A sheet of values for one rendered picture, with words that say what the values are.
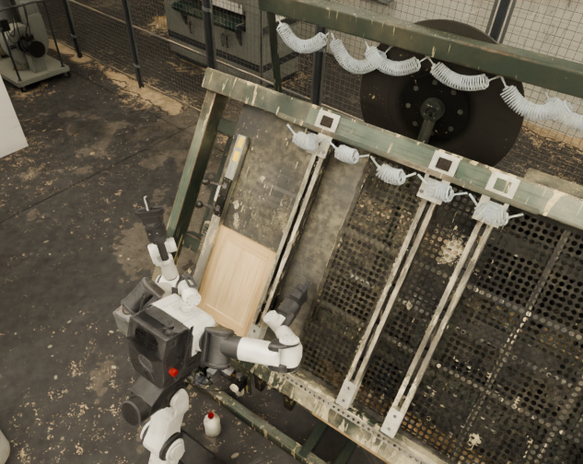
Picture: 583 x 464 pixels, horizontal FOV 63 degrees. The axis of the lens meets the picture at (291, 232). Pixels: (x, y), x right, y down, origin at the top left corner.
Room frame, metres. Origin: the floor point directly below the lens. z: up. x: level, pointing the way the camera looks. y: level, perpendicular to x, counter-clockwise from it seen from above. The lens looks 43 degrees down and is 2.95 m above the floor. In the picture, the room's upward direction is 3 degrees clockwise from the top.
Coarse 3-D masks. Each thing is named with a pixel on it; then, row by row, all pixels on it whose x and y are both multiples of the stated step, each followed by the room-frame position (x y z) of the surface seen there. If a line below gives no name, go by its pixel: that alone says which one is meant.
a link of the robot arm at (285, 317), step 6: (282, 306) 1.32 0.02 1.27; (270, 312) 1.29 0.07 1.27; (282, 312) 1.29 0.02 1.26; (288, 312) 1.29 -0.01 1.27; (264, 318) 1.26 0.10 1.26; (270, 318) 1.25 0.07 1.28; (276, 318) 1.25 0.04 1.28; (282, 318) 1.26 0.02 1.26; (288, 318) 1.25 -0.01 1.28; (294, 318) 1.26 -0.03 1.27; (270, 324) 1.23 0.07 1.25; (276, 324) 1.23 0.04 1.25; (282, 324) 1.23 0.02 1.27; (288, 324) 1.23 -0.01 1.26
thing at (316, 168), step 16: (320, 112) 1.86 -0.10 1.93; (320, 144) 1.77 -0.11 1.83; (320, 160) 1.76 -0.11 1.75; (304, 176) 1.75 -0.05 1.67; (320, 176) 1.75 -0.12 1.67; (304, 192) 1.72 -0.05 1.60; (304, 208) 1.66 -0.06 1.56; (288, 224) 1.64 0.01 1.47; (304, 224) 1.66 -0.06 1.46; (288, 240) 1.60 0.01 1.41; (288, 256) 1.55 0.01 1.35; (272, 272) 1.52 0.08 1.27; (272, 288) 1.48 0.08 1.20; (272, 304) 1.45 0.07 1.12; (256, 320) 1.40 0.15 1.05; (256, 336) 1.35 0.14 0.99
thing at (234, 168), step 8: (240, 136) 2.01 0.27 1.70; (248, 144) 2.01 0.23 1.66; (240, 152) 1.96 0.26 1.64; (232, 160) 1.96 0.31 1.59; (240, 160) 1.96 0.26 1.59; (232, 168) 1.93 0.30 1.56; (232, 176) 1.91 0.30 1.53; (232, 184) 1.89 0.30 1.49; (232, 192) 1.89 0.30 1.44; (224, 208) 1.83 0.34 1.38; (216, 216) 1.81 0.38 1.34; (224, 216) 1.83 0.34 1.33; (216, 224) 1.79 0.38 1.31; (208, 232) 1.78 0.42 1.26; (216, 232) 1.77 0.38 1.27; (208, 240) 1.75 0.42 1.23; (208, 248) 1.73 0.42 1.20; (200, 256) 1.72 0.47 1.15; (208, 256) 1.71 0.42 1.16; (200, 264) 1.69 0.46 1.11; (200, 272) 1.67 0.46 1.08; (200, 280) 1.64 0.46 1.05
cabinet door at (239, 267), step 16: (224, 240) 1.74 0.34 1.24; (240, 240) 1.71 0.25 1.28; (224, 256) 1.70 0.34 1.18; (240, 256) 1.67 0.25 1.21; (256, 256) 1.64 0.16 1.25; (272, 256) 1.61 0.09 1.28; (208, 272) 1.67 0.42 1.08; (224, 272) 1.65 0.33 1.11; (240, 272) 1.62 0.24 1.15; (256, 272) 1.59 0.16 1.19; (208, 288) 1.62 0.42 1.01; (224, 288) 1.59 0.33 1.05; (240, 288) 1.57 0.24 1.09; (256, 288) 1.54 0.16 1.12; (208, 304) 1.57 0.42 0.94; (224, 304) 1.54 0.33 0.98; (240, 304) 1.52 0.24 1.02; (256, 304) 1.49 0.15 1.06; (224, 320) 1.49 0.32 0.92; (240, 320) 1.46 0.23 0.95
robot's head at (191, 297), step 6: (180, 288) 1.28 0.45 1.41; (186, 288) 1.25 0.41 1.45; (192, 288) 1.25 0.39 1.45; (186, 294) 1.22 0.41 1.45; (192, 294) 1.21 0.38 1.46; (198, 294) 1.22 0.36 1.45; (180, 300) 1.24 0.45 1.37; (186, 300) 1.20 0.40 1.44; (192, 300) 1.21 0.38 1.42; (198, 300) 1.22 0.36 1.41; (186, 306) 1.21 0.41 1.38; (192, 306) 1.20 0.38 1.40
